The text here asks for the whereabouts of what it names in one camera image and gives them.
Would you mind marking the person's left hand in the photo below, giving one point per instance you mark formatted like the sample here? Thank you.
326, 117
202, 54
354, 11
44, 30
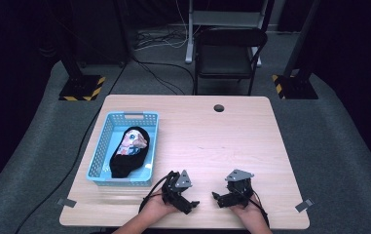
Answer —
155, 208

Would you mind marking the white metal stand frame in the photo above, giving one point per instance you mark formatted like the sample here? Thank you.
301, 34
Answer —
189, 48

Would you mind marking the grey floor carpet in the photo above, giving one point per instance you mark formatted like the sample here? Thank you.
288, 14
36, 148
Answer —
27, 146

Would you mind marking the black stand with striped base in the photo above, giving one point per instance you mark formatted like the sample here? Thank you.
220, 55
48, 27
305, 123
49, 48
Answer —
81, 87
298, 86

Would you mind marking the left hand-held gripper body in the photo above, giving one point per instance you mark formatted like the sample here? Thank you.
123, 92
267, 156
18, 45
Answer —
175, 185

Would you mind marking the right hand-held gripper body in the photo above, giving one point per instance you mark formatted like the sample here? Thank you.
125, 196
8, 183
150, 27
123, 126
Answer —
242, 190

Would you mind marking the black folding chair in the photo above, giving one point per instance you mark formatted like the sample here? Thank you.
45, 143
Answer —
225, 61

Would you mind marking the dark cabinet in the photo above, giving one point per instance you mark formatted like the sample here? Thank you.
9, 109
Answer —
103, 32

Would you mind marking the person's right hand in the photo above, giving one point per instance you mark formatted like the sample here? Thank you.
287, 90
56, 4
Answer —
251, 214

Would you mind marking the grey tape piece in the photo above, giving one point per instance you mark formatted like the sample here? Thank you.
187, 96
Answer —
304, 205
66, 202

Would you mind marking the blue plastic basket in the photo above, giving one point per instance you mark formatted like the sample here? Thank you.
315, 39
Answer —
107, 143

